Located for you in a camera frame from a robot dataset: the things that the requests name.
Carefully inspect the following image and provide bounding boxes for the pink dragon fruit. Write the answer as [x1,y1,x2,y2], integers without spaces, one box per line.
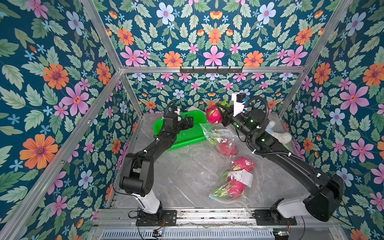
[222,157,255,178]
[206,105,223,125]
[219,142,238,156]
[210,179,247,200]

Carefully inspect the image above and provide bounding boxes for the green plastic basket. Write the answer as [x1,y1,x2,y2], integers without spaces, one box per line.
[165,111,208,151]

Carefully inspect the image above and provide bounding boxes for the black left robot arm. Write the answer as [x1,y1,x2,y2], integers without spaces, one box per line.
[119,113,194,216]

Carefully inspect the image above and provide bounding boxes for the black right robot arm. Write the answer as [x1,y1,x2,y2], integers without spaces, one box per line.
[206,104,345,222]

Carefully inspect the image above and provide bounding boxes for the white rectangular box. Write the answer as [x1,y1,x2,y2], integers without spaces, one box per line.
[187,106,203,112]

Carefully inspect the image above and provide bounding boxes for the white teddy bear blue shirt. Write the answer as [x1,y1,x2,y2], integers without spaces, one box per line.
[266,121,292,144]

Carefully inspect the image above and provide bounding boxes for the white perforated vent strip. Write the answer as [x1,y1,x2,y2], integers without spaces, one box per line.
[101,229,275,240]

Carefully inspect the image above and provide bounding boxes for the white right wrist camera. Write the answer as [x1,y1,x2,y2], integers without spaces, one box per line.
[231,93,247,117]

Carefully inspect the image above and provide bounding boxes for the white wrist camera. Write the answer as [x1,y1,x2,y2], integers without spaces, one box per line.
[173,107,182,122]
[231,93,247,117]

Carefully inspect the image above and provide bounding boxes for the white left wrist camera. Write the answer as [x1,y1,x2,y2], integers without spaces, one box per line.
[173,107,182,122]

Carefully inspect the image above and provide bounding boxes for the black hook rail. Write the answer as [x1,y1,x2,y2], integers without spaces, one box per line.
[179,67,243,75]

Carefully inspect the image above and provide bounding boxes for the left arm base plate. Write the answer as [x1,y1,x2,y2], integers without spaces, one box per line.
[136,210,178,227]

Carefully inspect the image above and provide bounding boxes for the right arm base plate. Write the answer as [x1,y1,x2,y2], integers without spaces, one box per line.
[253,209,297,226]

